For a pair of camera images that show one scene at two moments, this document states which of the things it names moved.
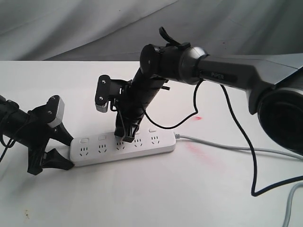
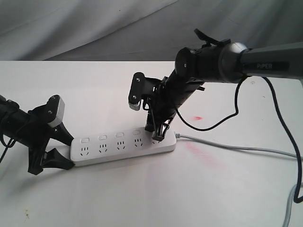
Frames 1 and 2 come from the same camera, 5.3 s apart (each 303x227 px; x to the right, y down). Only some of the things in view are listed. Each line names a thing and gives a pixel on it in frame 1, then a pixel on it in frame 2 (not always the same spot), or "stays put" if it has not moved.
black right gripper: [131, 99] → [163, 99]
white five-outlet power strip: [108, 147] stays put
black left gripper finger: [53, 159] stays put
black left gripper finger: [60, 133] stays put
